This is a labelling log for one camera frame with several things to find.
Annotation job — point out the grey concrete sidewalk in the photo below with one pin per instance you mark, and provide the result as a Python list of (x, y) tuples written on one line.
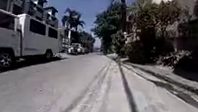
[(172, 78)]

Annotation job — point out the row of trees and bushes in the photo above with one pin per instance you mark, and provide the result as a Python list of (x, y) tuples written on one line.
[(139, 31)]

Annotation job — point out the palm tree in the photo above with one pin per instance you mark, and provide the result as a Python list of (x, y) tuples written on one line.
[(72, 21)]

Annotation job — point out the grey asphalt road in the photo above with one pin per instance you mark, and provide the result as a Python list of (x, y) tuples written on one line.
[(84, 87)]

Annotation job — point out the utility pole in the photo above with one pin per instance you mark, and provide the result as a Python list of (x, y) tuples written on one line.
[(123, 10)]

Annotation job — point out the parked car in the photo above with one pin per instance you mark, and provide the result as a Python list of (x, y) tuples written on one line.
[(75, 48)]

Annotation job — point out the beige building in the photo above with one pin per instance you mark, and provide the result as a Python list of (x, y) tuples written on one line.
[(175, 27)]

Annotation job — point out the white van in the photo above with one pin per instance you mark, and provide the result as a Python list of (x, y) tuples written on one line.
[(38, 34)]

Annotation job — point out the multi-storey building with balconies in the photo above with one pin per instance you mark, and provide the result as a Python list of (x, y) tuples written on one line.
[(30, 5)]

